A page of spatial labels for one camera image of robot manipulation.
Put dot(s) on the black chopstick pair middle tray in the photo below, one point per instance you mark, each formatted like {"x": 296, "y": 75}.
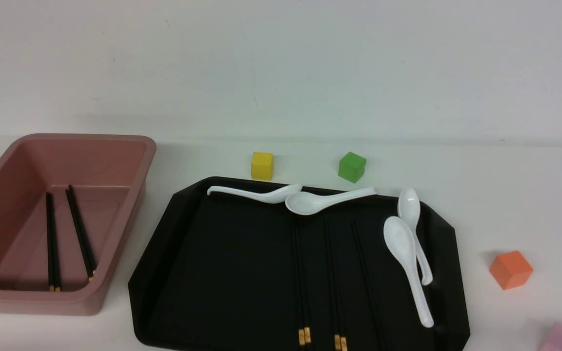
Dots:
{"x": 340, "y": 341}

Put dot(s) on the white spoon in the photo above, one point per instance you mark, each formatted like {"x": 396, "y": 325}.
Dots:
{"x": 409, "y": 211}
{"x": 401, "y": 244}
{"x": 303, "y": 203}
{"x": 274, "y": 197}

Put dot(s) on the white spoon centre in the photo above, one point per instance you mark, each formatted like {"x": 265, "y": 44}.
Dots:
{"x": 303, "y": 203}

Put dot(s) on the white spoon upper right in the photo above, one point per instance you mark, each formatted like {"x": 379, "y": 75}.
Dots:
{"x": 409, "y": 211}

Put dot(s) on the pink plastic bin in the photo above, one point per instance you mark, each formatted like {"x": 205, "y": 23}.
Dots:
{"x": 108, "y": 173}

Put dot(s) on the black chopstick pair in bin right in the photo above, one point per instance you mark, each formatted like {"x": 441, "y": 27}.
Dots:
{"x": 81, "y": 232}

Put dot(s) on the black chopstick pair in bin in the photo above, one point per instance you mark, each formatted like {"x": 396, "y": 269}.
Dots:
{"x": 81, "y": 232}
{"x": 52, "y": 246}

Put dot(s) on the black chopstick right tray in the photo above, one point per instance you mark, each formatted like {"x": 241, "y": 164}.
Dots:
{"x": 374, "y": 310}

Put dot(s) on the white spoon lower right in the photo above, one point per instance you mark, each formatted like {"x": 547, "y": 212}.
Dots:
{"x": 401, "y": 244}

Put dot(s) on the green cube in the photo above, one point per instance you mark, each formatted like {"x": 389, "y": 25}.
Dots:
{"x": 352, "y": 167}

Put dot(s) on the white spoon far left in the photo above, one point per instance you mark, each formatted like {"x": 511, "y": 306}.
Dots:
{"x": 274, "y": 197}

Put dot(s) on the black plastic tray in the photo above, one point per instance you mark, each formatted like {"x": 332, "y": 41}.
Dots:
{"x": 219, "y": 275}

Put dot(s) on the black chopstick pair in bin left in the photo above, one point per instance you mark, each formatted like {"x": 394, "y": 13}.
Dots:
{"x": 52, "y": 246}

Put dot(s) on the black chopstick pair gold tip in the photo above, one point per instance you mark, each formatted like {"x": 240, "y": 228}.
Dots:
{"x": 301, "y": 289}

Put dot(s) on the yellow cube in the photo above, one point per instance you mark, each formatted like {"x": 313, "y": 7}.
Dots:
{"x": 262, "y": 166}

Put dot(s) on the orange cube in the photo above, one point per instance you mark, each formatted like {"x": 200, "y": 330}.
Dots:
{"x": 511, "y": 270}

